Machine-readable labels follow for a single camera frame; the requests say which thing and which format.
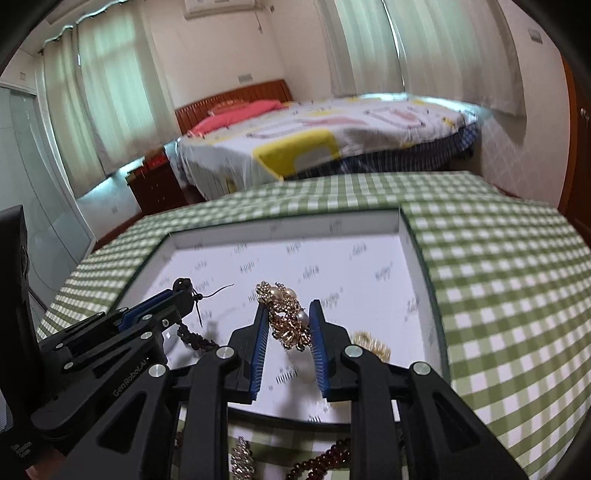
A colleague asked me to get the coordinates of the dark green jewelry tray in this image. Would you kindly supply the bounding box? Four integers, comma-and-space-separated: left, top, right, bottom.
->
115, 208, 452, 439

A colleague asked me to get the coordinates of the frosted glass wardrobe door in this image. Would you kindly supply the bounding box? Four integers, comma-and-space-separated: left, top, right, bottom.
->
1, 87, 94, 312

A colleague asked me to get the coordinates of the green checkered tablecloth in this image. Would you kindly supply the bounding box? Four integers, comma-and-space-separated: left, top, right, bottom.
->
36, 172, 590, 479

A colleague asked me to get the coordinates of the cream pearl bracelet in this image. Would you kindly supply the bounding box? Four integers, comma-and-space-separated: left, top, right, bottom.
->
348, 329, 393, 362

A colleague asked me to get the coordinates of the silver rhinestone brooch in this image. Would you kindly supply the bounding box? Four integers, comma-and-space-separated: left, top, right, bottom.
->
230, 437, 256, 480

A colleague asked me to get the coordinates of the dark red bead necklace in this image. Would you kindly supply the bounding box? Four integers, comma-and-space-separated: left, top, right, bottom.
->
284, 436, 355, 480

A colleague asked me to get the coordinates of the white curtain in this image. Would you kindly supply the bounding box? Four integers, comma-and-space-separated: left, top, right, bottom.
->
41, 1, 179, 198
317, 0, 526, 117

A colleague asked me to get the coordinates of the right white curtain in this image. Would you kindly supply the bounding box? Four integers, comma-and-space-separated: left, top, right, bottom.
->
317, 0, 526, 117

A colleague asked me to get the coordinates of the dark wooden nightstand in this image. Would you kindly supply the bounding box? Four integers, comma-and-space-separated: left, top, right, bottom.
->
126, 147, 187, 215

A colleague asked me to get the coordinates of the left white curtain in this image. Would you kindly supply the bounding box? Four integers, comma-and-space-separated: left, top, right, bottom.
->
41, 1, 179, 198

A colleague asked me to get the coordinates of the black beaded bracelet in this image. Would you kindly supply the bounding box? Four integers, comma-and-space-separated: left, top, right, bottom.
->
170, 277, 236, 351

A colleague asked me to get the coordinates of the white air conditioner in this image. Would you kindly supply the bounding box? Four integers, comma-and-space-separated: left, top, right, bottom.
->
183, 0, 257, 19

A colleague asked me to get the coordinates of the brown wooden door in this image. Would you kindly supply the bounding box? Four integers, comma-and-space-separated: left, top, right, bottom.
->
558, 57, 591, 245

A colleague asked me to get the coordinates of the red wooden headboard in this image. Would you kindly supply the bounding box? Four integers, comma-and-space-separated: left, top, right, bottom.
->
175, 79, 293, 135

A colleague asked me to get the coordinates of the pink pillow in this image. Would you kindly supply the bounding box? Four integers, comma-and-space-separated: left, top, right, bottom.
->
187, 100, 287, 138

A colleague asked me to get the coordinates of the bed with patterned quilt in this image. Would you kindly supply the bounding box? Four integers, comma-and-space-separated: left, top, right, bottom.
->
172, 94, 480, 200

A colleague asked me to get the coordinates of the wall light switch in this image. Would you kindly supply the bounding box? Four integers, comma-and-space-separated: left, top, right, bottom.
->
528, 29, 543, 44

